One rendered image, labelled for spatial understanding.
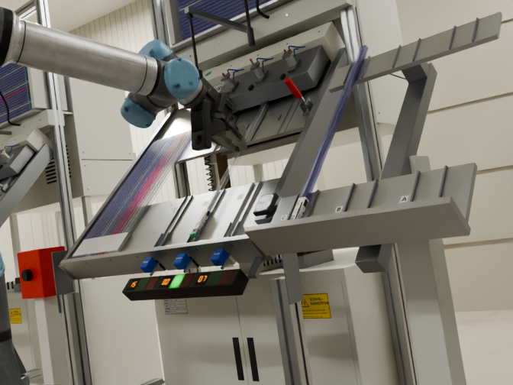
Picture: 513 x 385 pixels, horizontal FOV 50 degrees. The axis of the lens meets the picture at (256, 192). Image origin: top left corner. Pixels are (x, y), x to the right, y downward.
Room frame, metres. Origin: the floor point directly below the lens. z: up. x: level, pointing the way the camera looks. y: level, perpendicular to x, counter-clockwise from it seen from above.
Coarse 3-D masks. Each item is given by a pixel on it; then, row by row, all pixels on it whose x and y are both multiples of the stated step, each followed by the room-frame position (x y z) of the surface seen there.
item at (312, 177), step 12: (360, 48) 1.13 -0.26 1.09; (360, 60) 1.10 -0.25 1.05; (348, 84) 1.06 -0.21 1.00; (348, 96) 1.05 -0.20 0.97; (336, 108) 1.03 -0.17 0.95; (336, 120) 1.01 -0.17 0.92; (324, 144) 0.97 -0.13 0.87; (324, 156) 0.96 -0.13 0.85; (312, 168) 0.95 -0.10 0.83; (312, 180) 0.93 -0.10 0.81
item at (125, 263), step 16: (208, 240) 1.16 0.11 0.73; (224, 240) 1.13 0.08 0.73; (240, 240) 1.10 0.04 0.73; (96, 256) 1.40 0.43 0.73; (112, 256) 1.35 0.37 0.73; (128, 256) 1.32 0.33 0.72; (144, 256) 1.29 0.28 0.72; (160, 256) 1.27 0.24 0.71; (176, 256) 1.24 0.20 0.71; (192, 256) 1.22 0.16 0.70; (208, 256) 1.19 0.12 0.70; (240, 256) 1.15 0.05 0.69; (256, 256) 1.13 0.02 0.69; (80, 272) 1.48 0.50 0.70; (96, 272) 1.45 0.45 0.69; (112, 272) 1.42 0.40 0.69; (128, 272) 1.38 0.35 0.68
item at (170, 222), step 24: (240, 192) 1.27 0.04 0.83; (264, 192) 1.22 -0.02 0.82; (144, 216) 1.46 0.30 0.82; (168, 216) 1.39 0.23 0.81; (192, 216) 1.32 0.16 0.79; (216, 216) 1.26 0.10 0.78; (240, 216) 1.20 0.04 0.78; (144, 240) 1.37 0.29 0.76; (168, 240) 1.30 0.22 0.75; (192, 240) 1.24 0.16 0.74
